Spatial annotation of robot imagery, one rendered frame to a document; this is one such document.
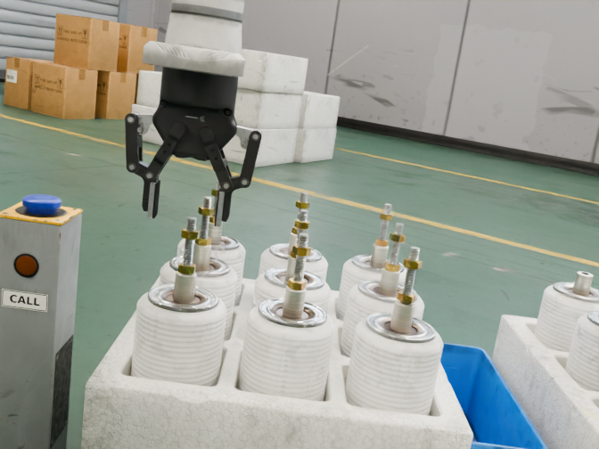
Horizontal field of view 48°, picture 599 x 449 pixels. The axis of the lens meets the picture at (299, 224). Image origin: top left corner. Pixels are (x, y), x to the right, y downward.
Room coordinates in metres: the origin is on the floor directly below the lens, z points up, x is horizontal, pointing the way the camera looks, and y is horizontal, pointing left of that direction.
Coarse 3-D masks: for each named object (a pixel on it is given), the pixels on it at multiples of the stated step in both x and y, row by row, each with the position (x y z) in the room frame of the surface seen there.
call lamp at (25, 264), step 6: (18, 258) 0.68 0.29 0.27; (24, 258) 0.68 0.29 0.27; (30, 258) 0.68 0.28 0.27; (18, 264) 0.68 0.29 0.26; (24, 264) 0.68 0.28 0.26; (30, 264) 0.68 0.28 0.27; (36, 264) 0.68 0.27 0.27; (18, 270) 0.68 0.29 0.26; (24, 270) 0.68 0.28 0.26; (30, 270) 0.68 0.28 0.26
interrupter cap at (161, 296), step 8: (160, 288) 0.70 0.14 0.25; (168, 288) 0.70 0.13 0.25; (200, 288) 0.71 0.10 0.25; (152, 296) 0.67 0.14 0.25; (160, 296) 0.67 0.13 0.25; (168, 296) 0.68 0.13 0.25; (200, 296) 0.69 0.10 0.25; (208, 296) 0.69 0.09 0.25; (216, 296) 0.69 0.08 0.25; (152, 304) 0.66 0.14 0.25; (160, 304) 0.65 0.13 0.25; (168, 304) 0.66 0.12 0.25; (176, 304) 0.66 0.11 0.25; (184, 304) 0.67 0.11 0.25; (192, 304) 0.67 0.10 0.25; (200, 304) 0.67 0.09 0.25; (208, 304) 0.67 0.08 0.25; (216, 304) 0.67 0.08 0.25; (184, 312) 0.65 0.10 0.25; (192, 312) 0.65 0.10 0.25
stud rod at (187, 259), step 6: (192, 222) 0.68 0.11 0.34; (186, 228) 0.68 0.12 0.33; (192, 228) 0.68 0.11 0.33; (186, 240) 0.68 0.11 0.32; (192, 240) 0.68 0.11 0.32; (186, 246) 0.68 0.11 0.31; (192, 246) 0.68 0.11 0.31; (186, 252) 0.68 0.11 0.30; (192, 252) 0.68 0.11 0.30; (186, 258) 0.68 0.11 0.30; (192, 258) 0.68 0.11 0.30; (186, 264) 0.68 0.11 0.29
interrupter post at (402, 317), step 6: (396, 300) 0.69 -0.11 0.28; (396, 306) 0.68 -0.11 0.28; (402, 306) 0.68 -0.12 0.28; (408, 306) 0.68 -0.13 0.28; (414, 306) 0.68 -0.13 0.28; (396, 312) 0.68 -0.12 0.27; (402, 312) 0.68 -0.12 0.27; (408, 312) 0.68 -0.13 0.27; (396, 318) 0.68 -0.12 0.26; (402, 318) 0.68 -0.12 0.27; (408, 318) 0.68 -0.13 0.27; (390, 324) 0.69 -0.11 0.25; (396, 324) 0.68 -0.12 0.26; (402, 324) 0.68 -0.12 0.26; (408, 324) 0.68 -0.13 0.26; (396, 330) 0.68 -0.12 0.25; (402, 330) 0.68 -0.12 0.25; (408, 330) 0.68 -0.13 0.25
